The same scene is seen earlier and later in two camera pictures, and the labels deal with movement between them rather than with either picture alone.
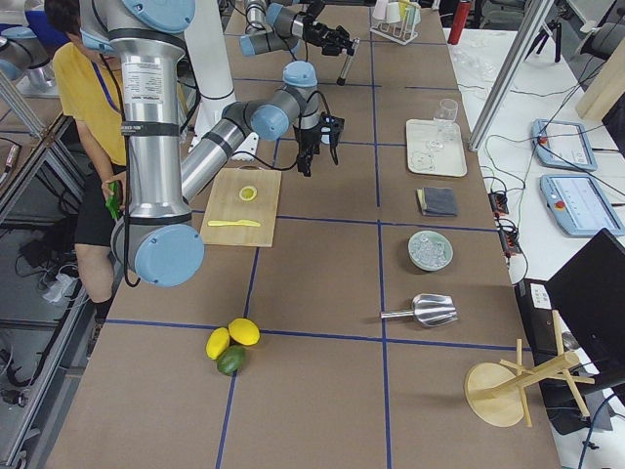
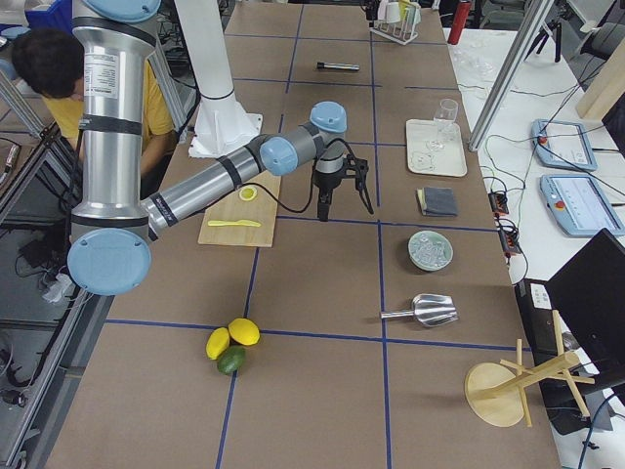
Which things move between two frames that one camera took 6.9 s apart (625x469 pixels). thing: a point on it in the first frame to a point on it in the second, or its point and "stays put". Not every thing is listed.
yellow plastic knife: [233, 223] stays put
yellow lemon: [244, 330] stays put
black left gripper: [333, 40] to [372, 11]
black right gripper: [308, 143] to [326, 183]
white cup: [379, 12] stays put
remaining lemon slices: [248, 193] stays put
